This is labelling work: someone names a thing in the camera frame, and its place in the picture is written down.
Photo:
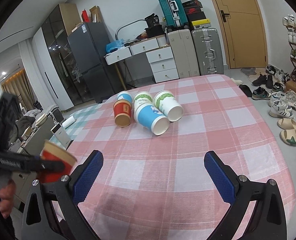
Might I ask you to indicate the person's left hand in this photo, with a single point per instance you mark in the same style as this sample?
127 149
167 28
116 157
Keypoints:
7 198

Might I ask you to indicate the pink plaid tablecloth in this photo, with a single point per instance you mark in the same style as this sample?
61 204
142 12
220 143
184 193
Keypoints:
156 187

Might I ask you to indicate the beige suitcase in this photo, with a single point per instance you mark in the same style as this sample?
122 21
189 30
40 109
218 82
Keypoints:
184 53

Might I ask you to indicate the small blue paper cup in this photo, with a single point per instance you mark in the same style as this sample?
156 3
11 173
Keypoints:
125 95

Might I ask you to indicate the green leaf cup left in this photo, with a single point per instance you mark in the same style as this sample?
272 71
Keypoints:
142 97

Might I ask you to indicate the white power bank box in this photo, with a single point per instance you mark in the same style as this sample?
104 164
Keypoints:
61 135

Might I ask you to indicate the blue plastic bag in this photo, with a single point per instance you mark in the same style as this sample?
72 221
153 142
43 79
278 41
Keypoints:
115 45

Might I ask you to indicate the silver grey suitcase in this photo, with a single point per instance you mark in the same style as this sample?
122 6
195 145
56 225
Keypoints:
208 51

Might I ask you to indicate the beige slide sandals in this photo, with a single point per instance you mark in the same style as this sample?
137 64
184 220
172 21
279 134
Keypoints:
288 132

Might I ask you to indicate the large blue paper cup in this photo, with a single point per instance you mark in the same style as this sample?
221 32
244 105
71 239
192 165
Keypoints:
149 116

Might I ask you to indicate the wooden door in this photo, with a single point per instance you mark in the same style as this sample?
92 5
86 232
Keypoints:
243 33

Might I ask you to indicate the teal plaid tablecloth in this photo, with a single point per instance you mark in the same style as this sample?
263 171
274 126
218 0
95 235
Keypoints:
77 130

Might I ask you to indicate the white drawer desk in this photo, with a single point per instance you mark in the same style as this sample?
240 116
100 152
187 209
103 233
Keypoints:
158 53

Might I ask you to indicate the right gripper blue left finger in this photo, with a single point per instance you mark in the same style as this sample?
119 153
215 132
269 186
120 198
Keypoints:
51 210

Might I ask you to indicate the teal suitcase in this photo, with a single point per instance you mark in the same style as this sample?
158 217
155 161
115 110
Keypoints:
174 14

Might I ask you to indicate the dark grey refrigerator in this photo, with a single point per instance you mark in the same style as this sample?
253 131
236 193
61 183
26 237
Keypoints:
88 44

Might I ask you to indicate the white grey sneaker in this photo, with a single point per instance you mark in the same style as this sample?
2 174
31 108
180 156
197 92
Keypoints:
279 109

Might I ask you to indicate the stacked shoe boxes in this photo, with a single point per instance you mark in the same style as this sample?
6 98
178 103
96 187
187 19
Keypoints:
195 15

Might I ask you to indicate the black glass cabinet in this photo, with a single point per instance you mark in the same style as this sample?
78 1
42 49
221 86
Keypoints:
56 29

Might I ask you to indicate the lying red paper cup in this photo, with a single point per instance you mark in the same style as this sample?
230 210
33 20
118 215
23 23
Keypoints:
122 112

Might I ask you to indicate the green leaf cup right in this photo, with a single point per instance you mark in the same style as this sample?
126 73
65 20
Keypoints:
166 102

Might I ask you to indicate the grey side cabinet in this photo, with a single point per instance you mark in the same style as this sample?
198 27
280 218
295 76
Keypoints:
34 146

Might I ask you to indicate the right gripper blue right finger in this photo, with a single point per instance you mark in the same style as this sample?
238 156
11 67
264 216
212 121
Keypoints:
267 220

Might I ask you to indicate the red kraft paper cup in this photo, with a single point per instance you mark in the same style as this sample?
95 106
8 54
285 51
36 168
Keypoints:
58 161

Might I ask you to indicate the green leaf cup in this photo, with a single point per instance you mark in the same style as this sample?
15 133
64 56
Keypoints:
166 102
142 97

